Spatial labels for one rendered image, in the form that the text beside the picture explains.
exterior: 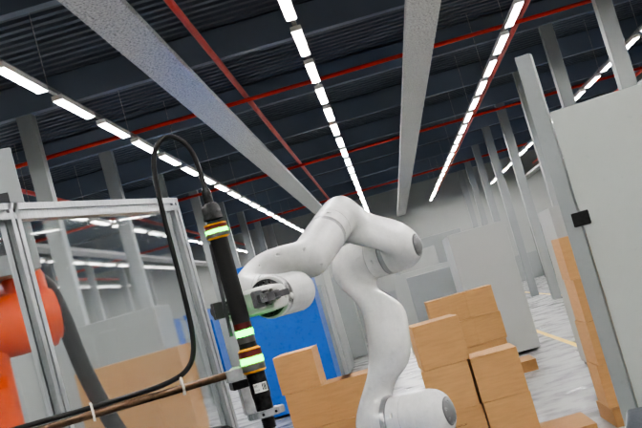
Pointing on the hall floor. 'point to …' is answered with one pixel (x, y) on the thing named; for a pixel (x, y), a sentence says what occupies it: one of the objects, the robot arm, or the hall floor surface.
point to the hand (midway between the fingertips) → (236, 305)
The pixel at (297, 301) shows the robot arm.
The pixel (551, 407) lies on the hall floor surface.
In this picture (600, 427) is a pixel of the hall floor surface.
